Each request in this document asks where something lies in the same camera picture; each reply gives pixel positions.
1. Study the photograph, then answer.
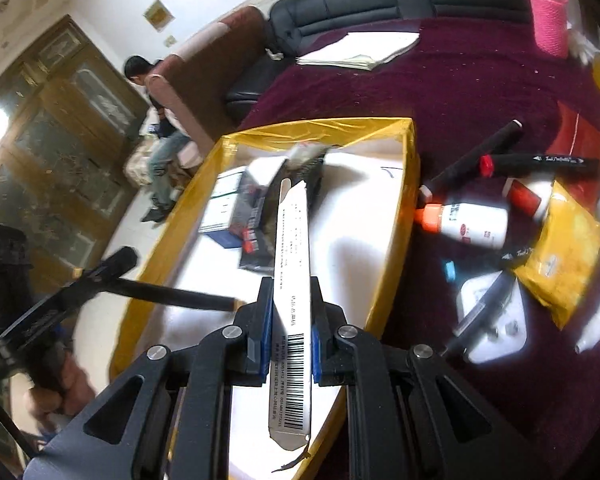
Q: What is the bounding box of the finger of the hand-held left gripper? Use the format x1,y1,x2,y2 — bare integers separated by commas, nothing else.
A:
115,276,237,312
87,246,140,286

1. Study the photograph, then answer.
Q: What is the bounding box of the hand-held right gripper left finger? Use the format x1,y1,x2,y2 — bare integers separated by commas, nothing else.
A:
22,276,276,480

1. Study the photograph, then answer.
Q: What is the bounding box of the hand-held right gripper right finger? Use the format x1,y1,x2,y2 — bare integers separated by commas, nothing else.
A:
310,276,546,480

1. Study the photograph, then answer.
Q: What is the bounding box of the long white toothpaste box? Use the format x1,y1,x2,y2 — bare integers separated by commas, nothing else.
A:
266,177,315,453

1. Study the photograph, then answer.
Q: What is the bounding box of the long black tube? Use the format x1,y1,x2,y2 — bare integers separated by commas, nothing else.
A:
442,270,518,356

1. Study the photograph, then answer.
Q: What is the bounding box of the yellow-taped cardboard box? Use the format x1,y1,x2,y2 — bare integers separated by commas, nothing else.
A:
109,117,421,480

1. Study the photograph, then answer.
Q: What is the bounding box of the black marker blue cap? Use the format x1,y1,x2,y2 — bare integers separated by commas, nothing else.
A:
442,246,531,283

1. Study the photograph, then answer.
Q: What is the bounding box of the yellow snack packet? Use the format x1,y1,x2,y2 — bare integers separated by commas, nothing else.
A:
512,180,600,331

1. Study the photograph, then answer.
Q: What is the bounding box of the person's left hand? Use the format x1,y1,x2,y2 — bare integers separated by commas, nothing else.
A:
22,350,98,433

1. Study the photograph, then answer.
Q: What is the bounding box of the black snack packet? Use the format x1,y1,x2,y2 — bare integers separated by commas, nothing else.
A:
237,147,328,271

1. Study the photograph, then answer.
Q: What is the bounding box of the blue white medicine box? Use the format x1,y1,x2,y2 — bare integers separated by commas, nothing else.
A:
198,180,248,251

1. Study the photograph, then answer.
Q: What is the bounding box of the beige bag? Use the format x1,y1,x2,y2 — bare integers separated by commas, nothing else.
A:
124,140,156,186

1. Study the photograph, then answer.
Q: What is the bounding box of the wooden glass cabinet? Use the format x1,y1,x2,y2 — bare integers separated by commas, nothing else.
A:
0,15,153,291

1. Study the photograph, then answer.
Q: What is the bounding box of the teal white medicine box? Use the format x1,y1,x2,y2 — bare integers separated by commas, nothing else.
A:
219,167,251,192

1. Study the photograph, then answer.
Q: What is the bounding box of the brown armchair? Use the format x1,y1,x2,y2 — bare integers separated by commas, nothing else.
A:
145,5,271,171

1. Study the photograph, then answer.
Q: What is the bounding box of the white bottle orange cap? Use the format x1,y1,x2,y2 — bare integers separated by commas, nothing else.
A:
414,201,510,250

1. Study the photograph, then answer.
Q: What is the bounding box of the black marker white end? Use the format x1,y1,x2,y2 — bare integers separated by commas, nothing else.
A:
419,119,525,201

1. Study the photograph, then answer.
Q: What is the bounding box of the white bottle red label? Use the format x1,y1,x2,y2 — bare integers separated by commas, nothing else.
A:
501,177,553,223

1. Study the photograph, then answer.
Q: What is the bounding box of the black marker red cap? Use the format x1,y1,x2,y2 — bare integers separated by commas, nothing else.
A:
480,152,600,178

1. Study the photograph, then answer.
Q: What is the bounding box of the stack of white papers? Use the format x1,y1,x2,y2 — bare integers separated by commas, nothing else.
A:
295,31,421,72

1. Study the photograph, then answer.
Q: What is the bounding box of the maroon tablecloth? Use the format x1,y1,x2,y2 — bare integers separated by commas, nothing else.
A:
235,17,600,480

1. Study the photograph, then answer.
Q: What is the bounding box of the black leather sofa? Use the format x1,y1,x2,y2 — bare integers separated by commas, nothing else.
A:
225,0,536,126

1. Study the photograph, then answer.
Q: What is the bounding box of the red foil packet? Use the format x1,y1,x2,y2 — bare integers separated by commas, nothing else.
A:
550,101,600,211

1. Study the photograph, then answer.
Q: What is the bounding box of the pink knitted cup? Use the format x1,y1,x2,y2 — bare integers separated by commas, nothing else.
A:
521,0,570,58

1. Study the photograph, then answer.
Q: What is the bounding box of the yellow wall sticker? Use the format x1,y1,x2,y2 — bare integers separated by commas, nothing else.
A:
144,0,175,31

